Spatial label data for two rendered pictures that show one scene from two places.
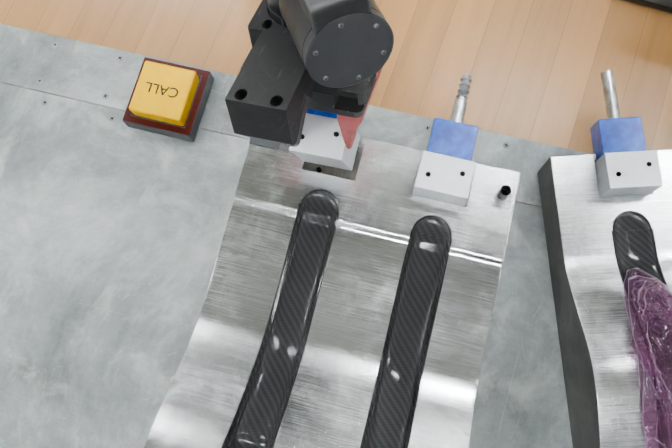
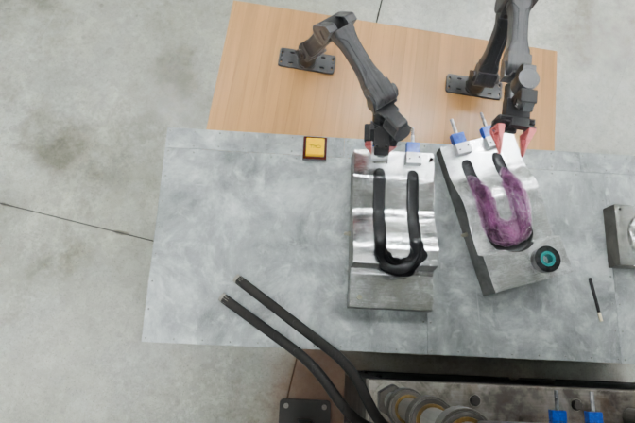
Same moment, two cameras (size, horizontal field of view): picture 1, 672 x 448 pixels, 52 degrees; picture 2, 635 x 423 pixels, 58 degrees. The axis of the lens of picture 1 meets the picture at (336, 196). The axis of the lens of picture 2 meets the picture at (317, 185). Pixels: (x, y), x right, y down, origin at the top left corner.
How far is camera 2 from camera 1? 1.24 m
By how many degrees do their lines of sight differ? 9
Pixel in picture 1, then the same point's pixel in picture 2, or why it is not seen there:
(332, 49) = (400, 133)
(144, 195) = (314, 181)
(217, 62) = (325, 133)
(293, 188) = (370, 169)
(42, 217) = (283, 194)
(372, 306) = (401, 198)
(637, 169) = (465, 146)
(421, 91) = not seen: hidden behind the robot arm
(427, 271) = (413, 186)
